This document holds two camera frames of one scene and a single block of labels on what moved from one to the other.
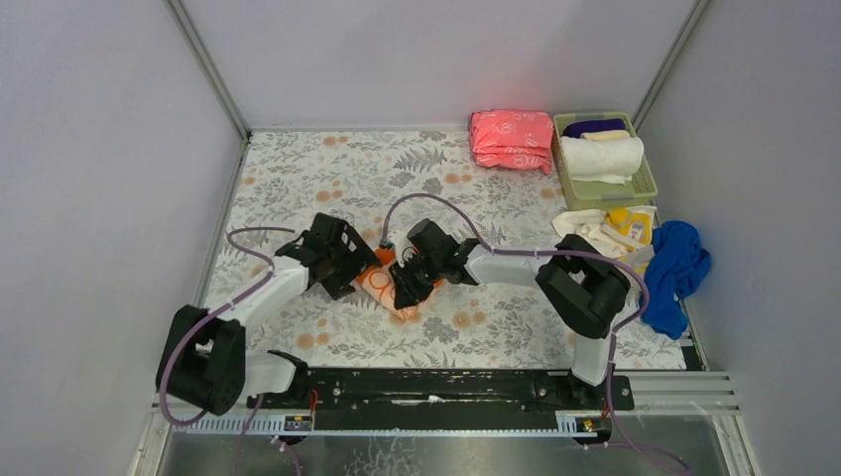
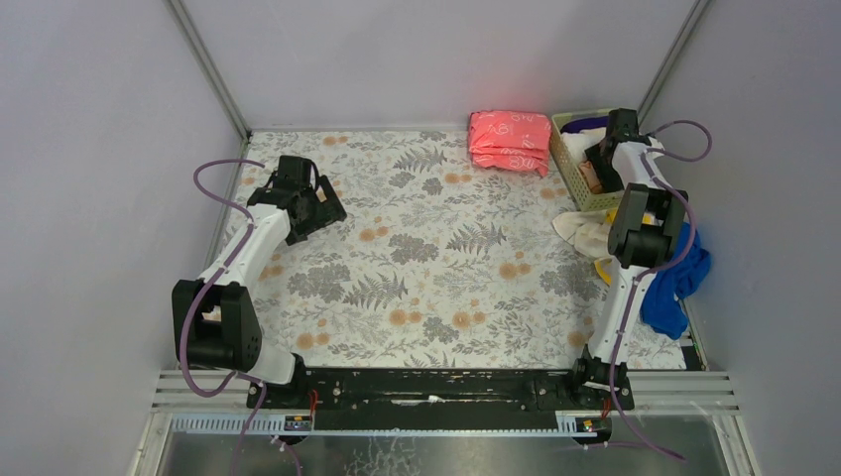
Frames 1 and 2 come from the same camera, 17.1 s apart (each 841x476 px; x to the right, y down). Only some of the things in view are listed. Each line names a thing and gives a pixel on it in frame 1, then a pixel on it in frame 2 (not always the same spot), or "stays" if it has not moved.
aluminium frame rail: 655,393 stays
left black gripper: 351,268 → 318,210
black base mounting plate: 446,399 stays
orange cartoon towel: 378,282 → 590,178
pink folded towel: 513,139 stays
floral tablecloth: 381,181 stays
